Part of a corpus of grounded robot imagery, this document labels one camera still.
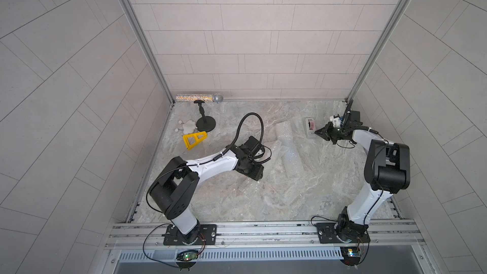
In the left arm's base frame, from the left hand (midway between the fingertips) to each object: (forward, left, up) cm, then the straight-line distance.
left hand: (260, 173), depth 86 cm
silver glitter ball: (+28, +20, +20) cm, 40 cm away
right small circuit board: (-30, -33, -2) cm, 44 cm away
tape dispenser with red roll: (+25, -27, +3) cm, 37 cm away
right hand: (+21, -29, +7) cm, 36 cm away
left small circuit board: (-30, +26, +1) cm, 40 cm away
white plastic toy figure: (+25, +38, +1) cm, 46 cm away
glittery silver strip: (+29, +33, +19) cm, 48 cm away
